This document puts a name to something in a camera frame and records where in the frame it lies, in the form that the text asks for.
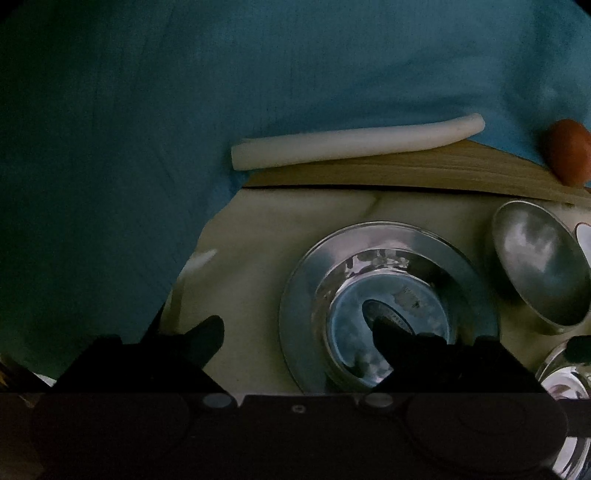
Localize large steel bowl with rim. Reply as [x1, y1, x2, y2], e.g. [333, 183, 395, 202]
[278, 222, 502, 395]

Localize white bowl with red rim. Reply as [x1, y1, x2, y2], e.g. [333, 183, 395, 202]
[574, 223, 591, 271]

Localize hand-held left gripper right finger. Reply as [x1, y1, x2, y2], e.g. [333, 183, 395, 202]
[371, 318, 551, 398]

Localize orange ball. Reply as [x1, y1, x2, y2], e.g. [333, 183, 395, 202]
[542, 119, 591, 188]

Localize small steel bowl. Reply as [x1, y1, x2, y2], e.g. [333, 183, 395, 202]
[311, 247, 467, 393]

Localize teal cloth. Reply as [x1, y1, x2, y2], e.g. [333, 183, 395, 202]
[0, 0, 591, 384]

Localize white foam tube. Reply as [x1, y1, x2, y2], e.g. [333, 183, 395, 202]
[231, 114, 485, 171]

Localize wooden board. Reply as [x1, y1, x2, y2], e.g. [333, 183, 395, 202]
[242, 141, 591, 204]

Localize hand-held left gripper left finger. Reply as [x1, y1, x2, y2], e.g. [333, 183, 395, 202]
[55, 316, 232, 398]

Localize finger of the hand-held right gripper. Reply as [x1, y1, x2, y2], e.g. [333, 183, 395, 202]
[567, 336, 591, 366]

